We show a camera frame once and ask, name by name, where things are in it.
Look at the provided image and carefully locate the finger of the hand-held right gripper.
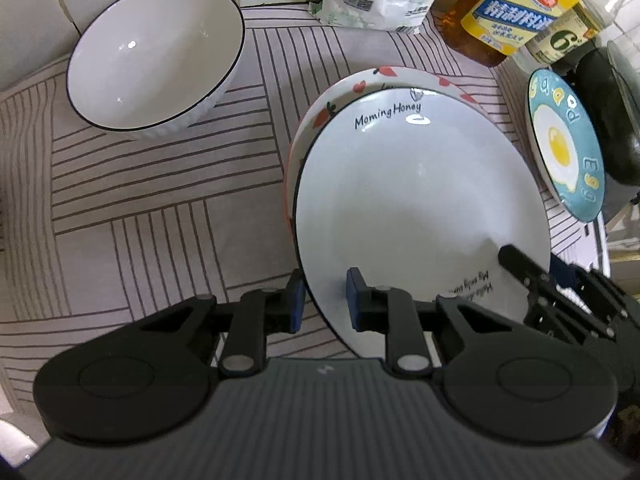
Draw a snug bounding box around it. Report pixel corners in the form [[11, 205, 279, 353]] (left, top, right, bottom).
[[499, 245, 598, 347], [550, 259, 636, 331]]

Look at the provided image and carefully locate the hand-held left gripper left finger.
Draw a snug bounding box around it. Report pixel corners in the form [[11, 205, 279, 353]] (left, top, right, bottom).
[[135, 269, 304, 379]]

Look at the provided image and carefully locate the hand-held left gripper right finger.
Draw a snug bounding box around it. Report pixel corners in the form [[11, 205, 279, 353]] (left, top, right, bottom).
[[346, 267, 523, 378]]

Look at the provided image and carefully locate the blue fried egg plate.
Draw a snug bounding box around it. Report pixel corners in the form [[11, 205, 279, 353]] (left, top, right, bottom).
[[527, 67, 606, 224]]

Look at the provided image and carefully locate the white plate with lettering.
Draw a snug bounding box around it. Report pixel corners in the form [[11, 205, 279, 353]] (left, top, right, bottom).
[[294, 86, 552, 361]]

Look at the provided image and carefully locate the pink strawberry print plate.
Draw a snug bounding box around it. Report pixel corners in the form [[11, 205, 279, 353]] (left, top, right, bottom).
[[282, 66, 493, 241]]

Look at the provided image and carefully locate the white ribbed bowl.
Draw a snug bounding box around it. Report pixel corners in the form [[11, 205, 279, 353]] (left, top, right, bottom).
[[66, 0, 247, 142]]

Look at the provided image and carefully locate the black wok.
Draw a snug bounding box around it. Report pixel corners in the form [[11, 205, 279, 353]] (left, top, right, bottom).
[[570, 47, 640, 188]]

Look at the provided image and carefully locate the striped tablecloth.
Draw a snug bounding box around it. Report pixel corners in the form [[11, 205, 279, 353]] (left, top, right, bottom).
[[0, 2, 608, 416]]

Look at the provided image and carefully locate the clear vinegar bottle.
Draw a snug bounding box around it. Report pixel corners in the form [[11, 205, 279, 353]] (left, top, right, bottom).
[[512, 0, 608, 73]]

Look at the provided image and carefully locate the oil bottle with yellow label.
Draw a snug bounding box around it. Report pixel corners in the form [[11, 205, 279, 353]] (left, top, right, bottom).
[[431, 0, 587, 66]]

